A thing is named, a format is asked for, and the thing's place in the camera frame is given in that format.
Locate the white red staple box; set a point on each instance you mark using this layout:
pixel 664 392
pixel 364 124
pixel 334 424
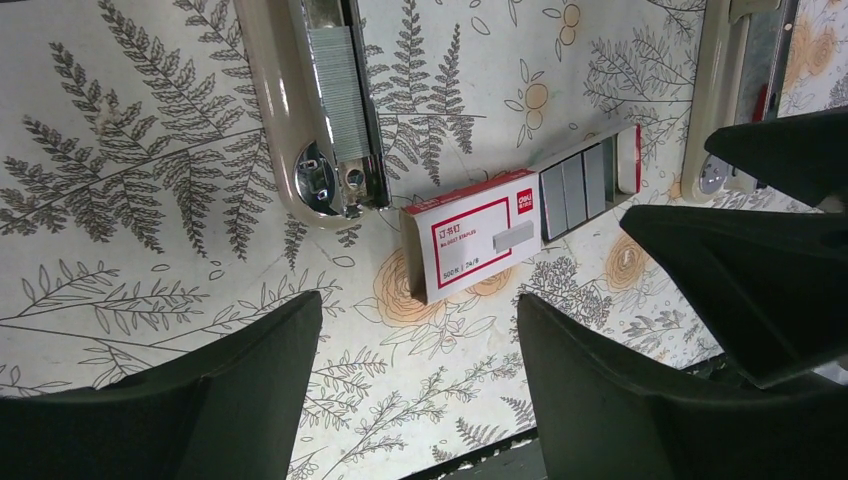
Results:
pixel 459 239

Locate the floral table mat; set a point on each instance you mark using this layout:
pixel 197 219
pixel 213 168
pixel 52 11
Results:
pixel 140 220

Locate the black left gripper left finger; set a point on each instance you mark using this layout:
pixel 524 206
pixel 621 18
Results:
pixel 228 410

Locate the beige and black stapler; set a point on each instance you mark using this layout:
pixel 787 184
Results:
pixel 309 69

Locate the silver staple strip tray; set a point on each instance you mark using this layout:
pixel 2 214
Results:
pixel 589 179

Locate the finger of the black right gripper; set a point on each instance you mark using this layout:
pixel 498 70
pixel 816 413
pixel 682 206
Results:
pixel 771 287
pixel 802 156

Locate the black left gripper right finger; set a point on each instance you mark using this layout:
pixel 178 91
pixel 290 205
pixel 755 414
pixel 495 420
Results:
pixel 605 411

